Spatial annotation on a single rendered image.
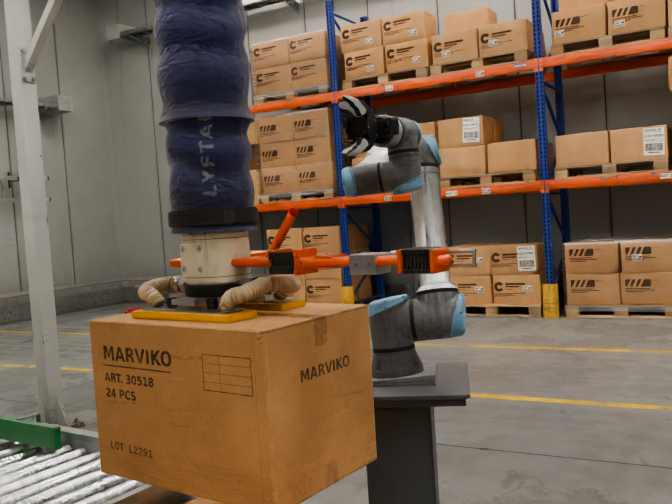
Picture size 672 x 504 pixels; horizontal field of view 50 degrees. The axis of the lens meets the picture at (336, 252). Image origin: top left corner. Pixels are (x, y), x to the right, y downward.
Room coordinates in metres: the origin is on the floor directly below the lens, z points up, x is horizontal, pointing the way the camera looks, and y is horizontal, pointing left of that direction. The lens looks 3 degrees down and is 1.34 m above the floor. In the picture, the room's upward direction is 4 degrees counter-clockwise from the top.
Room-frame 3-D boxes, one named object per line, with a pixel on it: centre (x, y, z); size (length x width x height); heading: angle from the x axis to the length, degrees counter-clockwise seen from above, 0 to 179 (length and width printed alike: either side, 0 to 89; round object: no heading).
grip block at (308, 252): (1.71, 0.10, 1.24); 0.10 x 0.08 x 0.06; 145
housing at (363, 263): (1.58, -0.07, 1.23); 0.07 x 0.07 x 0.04; 55
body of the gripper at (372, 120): (2.00, -0.11, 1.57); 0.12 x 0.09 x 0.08; 145
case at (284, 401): (1.84, 0.29, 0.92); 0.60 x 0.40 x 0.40; 54
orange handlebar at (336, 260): (1.84, 0.08, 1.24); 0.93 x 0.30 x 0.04; 55
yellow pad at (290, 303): (1.93, 0.25, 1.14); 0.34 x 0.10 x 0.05; 55
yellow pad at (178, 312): (1.78, 0.36, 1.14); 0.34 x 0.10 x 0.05; 55
